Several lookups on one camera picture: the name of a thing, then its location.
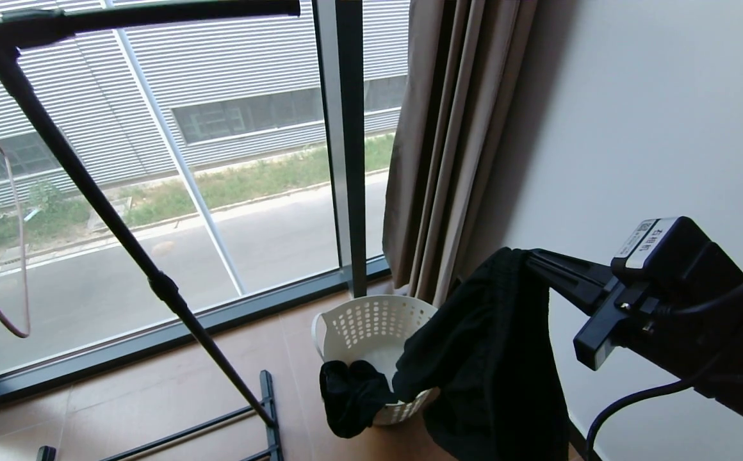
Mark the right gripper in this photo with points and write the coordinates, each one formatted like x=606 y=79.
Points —
x=608 y=326

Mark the black clothes rack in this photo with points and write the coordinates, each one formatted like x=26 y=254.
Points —
x=154 y=14

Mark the brown curtain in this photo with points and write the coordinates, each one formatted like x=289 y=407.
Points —
x=448 y=128

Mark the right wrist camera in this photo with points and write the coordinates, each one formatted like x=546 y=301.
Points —
x=679 y=256

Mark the black garment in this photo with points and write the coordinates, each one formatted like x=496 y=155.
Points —
x=352 y=397
x=487 y=358

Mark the white laundry basket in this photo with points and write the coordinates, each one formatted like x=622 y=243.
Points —
x=371 y=326

